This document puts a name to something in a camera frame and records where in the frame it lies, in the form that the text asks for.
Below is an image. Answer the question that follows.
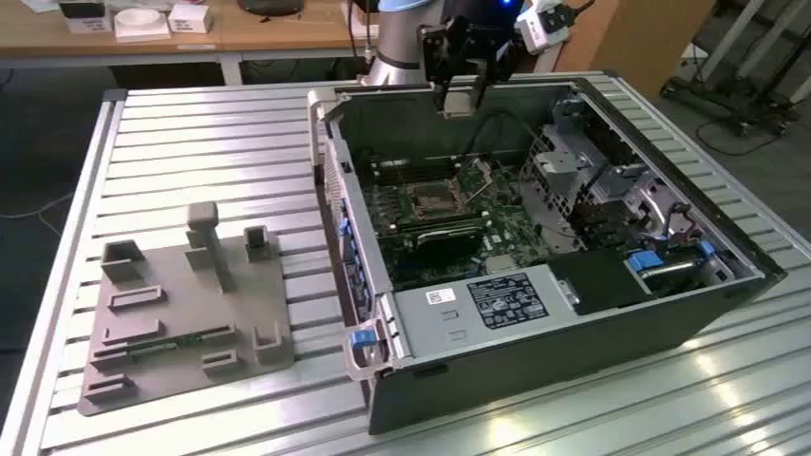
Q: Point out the thin black base cable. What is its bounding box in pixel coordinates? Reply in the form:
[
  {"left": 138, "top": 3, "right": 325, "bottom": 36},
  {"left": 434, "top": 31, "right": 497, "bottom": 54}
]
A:
[{"left": 343, "top": 0, "right": 375, "bottom": 80}]

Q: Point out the black open PC case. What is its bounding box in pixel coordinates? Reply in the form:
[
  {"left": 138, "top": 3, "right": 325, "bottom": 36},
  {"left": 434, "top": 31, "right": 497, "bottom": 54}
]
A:
[{"left": 306, "top": 70, "right": 790, "bottom": 436}]

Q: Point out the RAM slot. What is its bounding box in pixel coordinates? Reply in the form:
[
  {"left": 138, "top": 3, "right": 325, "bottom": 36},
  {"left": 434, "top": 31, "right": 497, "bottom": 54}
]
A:
[
  {"left": 371, "top": 162, "right": 459, "bottom": 173},
  {"left": 375, "top": 172, "right": 462, "bottom": 184},
  {"left": 373, "top": 167, "right": 461, "bottom": 179},
  {"left": 370, "top": 158, "right": 458, "bottom": 168}
]

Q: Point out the plain white box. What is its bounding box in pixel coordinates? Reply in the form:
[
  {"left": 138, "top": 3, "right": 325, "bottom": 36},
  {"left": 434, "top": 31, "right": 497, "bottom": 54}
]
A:
[{"left": 166, "top": 3, "right": 217, "bottom": 34}]

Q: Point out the green RAM stick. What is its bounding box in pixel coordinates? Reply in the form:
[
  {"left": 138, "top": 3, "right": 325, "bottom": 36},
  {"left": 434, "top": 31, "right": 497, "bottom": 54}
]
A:
[{"left": 130, "top": 332, "right": 213, "bottom": 357}]

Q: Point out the grey plastic parts rack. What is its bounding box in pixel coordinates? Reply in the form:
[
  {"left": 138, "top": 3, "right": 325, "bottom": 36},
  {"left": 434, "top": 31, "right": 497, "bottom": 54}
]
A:
[{"left": 75, "top": 201, "right": 299, "bottom": 417}]

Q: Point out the silver chipset heat sink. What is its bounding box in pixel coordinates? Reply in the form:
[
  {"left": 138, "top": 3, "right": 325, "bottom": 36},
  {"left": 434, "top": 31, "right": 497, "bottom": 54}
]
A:
[{"left": 486, "top": 255, "right": 529, "bottom": 276}]

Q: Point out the brown wooden panel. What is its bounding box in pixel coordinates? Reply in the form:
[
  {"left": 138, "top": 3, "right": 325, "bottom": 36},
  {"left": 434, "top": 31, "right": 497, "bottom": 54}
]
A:
[{"left": 570, "top": 0, "right": 699, "bottom": 102}]

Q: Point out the black plastic shroud box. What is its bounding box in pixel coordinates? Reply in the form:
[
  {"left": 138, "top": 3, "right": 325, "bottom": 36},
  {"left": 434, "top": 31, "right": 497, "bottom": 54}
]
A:
[{"left": 549, "top": 250, "right": 658, "bottom": 317}]

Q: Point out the silver square CPU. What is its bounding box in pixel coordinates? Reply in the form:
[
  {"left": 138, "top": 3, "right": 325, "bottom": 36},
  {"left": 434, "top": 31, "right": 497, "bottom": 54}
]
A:
[{"left": 442, "top": 92, "right": 478, "bottom": 119}]

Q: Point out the green motherboard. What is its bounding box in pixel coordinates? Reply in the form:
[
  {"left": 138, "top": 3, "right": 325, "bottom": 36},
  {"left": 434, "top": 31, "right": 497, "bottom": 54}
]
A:
[{"left": 365, "top": 151, "right": 553, "bottom": 294}]

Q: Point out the wheeled equipment cart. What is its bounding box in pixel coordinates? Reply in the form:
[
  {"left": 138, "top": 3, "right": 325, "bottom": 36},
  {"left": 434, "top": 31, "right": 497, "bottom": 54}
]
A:
[{"left": 658, "top": 0, "right": 811, "bottom": 139}]

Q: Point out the grey metal disk bay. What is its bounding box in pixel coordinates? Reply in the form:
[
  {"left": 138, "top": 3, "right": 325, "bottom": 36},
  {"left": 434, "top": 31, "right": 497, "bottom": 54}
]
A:
[{"left": 519, "top": 92, "right": 673, "bottom": 256}]

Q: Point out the black round object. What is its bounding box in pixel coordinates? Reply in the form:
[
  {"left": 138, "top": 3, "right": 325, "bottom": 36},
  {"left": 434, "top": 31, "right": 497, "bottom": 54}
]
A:
[{"left": 238, "top": 0, "right": 305, "bottom": 15}]

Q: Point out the white box with black label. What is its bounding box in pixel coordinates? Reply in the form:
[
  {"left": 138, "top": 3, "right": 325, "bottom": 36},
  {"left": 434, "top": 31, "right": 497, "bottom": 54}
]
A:
[{"left": 61, "top": 0, "right": 110, "bottom": 35}]

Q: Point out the metal socket cover frame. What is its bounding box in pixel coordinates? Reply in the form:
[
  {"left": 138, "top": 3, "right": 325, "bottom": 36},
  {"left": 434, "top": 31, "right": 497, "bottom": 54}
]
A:
[{"left": 454, "top": 158, "right": 499, "bottom": 192}]

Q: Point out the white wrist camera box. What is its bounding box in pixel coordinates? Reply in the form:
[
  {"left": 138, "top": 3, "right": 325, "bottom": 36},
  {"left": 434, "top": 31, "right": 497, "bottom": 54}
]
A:
[{"left": 515, "top": 0, "right": 573, "bottom": 52}]

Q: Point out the white box with round dish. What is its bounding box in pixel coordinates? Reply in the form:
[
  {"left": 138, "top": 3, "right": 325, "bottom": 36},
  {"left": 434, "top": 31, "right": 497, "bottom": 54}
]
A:
[{"left": 113, "top": 8, "right": 174, "bottom": 44}]

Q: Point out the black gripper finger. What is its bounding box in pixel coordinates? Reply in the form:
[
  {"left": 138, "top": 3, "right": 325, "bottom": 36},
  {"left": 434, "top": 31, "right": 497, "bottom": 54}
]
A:
[
  {"left": 471, "top": 44, "right": 514, "bottom": 114},
  {"left": 434, "top": 50, "right": 467, "bottom": 114}
]

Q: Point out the hard disk in blue carrier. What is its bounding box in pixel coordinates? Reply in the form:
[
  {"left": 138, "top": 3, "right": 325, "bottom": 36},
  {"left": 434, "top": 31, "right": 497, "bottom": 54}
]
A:
[{"left": 623, "top": 250, "right": 730, "bottom": 298}]

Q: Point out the black graphics card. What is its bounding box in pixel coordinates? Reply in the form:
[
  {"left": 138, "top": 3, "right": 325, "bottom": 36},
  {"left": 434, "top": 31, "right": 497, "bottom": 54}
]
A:
[{"left": 405, "top": 226, "right": 485, "bottom": 282}]

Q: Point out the black power cable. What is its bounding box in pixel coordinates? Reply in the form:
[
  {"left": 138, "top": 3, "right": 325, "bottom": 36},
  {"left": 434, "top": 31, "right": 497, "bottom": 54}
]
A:
[{"left": 465, "top": 111, "right": 547, "bottom": 162}]

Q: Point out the silver power supply unit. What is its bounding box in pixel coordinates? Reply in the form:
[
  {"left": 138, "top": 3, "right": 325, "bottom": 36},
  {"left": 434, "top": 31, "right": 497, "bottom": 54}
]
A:
[{"left": 385, "top": 263, "right": 583, "bottom": 363}]

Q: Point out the thin wire locking lever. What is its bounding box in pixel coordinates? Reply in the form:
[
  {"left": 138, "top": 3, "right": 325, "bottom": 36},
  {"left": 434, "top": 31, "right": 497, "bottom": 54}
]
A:
[{"left": 465, "top": 180, "right": 497, "bottom": 212}]

